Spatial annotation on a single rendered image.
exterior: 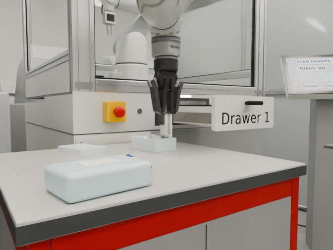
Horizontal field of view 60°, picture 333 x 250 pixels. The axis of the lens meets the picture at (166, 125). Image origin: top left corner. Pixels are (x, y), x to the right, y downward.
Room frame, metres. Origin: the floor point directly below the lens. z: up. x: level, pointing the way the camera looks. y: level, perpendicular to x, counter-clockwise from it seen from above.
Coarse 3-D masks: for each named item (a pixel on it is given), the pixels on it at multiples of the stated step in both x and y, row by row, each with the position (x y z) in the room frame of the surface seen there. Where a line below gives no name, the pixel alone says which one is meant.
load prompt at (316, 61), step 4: (296, 60) 1.73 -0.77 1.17; (300, 60) 1.73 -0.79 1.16; (304, 60) 1.72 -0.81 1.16; (308, 60) 1.72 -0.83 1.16; (312, 60) 1.71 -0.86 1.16; (316, 60) 1.71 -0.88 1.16; (320, 60) 1.71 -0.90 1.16; (324, 60) 1.70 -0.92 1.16; (328, 60) 1.70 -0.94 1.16; (332, 60) 1.69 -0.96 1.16; (296, 64) 1.71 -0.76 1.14
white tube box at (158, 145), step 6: (132, 138) 0.91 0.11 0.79; (138, 138) 0.89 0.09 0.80; (144, 138) 0.86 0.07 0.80; (150, 138) 0.89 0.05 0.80; (156, 138) 0.89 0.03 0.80; (162, 138) 0.89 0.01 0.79; (168, 138) 0.86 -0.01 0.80; (174, 138) 0.87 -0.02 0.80; (132, 144) 0.91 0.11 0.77; (138, 144) 0.89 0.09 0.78; (144, 144) 0.86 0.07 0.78; (150, 144) 0.84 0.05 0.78; (156, 144) 0.83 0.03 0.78; (162, 144) 0.84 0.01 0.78; (168, 144) 0.86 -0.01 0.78; (174, 144) 0.87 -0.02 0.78; (144, 150) 0.86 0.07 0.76; (150, 150) 0.84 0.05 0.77; (156, 150) 0.83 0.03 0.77; (162, 150) 0.84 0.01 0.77; (168, 150) 0.86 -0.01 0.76
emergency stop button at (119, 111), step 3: (117, 108) 0.98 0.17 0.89; (120, 108) 0.98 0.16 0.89; (123, 108) 0.99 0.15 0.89; (114, 111) 0.98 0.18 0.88; (117, 111) 0.98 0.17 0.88; (120, 111) 0.98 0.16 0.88; (123, 111) 0.99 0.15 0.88; (114, 114) 0.98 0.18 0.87; (117, 114) 0.98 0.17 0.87; (120, 114) 0.98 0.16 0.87; (123, 114) 0.99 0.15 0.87; (117, 117) 0.98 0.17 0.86; (120, 117) 0.99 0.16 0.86
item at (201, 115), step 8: (176, 112) 1.06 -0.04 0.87; (184, 112) 1.02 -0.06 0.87; (192, 112) 0.99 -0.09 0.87; (200, 112) 0.95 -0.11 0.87; (208, 112) 0.92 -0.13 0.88; (176, 120) 1.06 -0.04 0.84; (184, 120) 1.02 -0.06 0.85; (192, 120) 0.98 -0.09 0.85; (200, 120) 0.95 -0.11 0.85; (208, 120) 0.92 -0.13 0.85
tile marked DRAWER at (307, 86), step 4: (304, 84) 1.60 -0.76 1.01; (308, 84) 1.60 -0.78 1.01; (312, 84) 1.59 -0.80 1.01; (316, 84) 1.59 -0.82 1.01; (320, 84) 1.59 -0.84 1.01; (304, 88) 1.58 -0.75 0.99; (308, 88) 1.58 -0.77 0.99; (312, 88) 1.58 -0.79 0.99; (316, 88) 1.57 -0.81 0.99; (320, 88) 1.57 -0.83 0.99
